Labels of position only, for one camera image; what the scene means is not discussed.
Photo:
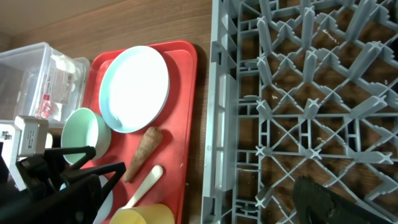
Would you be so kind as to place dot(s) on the grey dishwasher rack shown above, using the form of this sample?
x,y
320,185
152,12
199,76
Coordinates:
x,y
300,88

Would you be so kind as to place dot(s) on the light green bowl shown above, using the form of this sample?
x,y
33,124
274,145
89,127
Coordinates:
x,y
86,128

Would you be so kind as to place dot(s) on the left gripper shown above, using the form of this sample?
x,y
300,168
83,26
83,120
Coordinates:
x,y
36,177

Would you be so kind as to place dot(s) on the small light blue plate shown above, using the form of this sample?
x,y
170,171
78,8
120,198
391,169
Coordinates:
x,y
106,206

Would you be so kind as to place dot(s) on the yellow plastic cup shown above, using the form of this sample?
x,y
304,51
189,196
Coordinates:
x,y
151,214

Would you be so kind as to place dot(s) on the red serving tray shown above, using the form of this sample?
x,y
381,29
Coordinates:
x,y
175,122

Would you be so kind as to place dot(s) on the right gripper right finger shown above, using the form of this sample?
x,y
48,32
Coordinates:
x,y
316,204

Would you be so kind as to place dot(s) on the white plastic spoon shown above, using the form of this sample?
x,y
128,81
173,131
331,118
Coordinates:
x,y
151,179

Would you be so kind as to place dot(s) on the red snack wrapper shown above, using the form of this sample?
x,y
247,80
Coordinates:
x,y
47,109

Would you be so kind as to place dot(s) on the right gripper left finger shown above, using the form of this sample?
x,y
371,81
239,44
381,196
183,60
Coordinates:
x,y
78,203

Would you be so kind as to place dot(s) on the clear plastic waste bin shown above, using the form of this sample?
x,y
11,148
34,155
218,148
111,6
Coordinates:
x,y
23,75

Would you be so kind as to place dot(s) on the brown carrot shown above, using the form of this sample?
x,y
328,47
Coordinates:
x,y
147,145

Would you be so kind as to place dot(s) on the large light blue plate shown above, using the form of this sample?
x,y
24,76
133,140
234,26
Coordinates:
x,y
134,89

